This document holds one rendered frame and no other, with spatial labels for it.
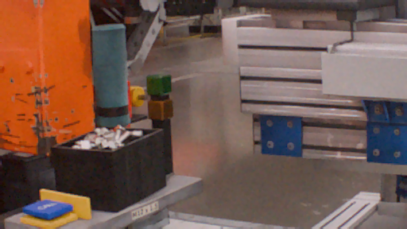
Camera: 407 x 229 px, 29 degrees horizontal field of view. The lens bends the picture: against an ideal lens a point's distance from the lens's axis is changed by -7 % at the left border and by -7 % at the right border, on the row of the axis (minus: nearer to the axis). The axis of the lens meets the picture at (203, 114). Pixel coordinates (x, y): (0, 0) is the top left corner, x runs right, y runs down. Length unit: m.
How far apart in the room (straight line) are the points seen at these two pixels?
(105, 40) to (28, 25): 0.47
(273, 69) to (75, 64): 0.41
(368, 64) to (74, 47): 0.64
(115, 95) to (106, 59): 0.09
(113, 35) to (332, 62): 0.83
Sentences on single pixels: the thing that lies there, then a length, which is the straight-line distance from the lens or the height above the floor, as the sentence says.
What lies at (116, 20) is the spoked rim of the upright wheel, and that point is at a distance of 2.44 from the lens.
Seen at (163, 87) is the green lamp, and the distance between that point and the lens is 1.68.
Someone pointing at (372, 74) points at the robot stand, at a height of 0.70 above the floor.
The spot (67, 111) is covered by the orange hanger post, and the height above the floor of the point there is 0.60.
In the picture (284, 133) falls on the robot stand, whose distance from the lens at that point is 1.61.
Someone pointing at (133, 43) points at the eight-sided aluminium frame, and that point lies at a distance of 2.41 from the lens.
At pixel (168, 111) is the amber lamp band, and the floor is 0.59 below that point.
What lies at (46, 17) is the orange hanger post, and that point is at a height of 0.80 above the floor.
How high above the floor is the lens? 0.89
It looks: 10 degrees down
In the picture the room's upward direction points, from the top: 3 degrees counter-clockwise
